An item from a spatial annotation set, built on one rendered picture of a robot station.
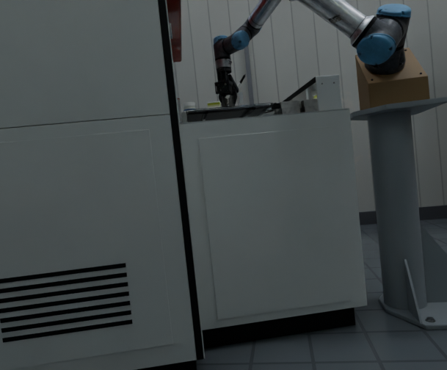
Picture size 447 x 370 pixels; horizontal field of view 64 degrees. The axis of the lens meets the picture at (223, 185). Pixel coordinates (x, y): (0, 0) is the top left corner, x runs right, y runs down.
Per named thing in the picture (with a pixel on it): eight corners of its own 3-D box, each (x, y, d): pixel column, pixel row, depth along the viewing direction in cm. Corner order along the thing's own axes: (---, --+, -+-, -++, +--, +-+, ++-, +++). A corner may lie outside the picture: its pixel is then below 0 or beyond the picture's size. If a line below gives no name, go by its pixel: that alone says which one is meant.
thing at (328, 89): (318, 112, 137) (315, 75, 137) (280, 131, 192) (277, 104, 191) (342, 111, 138) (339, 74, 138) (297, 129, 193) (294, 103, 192)
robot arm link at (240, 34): (248, 22, 161) (232, 31, 170) (235, 34, 156) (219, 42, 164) (257, 37, 164) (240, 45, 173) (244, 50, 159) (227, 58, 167)
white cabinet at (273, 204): (204, 353, 128) (179, 124, 125) (195, 277, 224) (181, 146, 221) (373, 327, 135) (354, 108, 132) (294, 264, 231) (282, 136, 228)
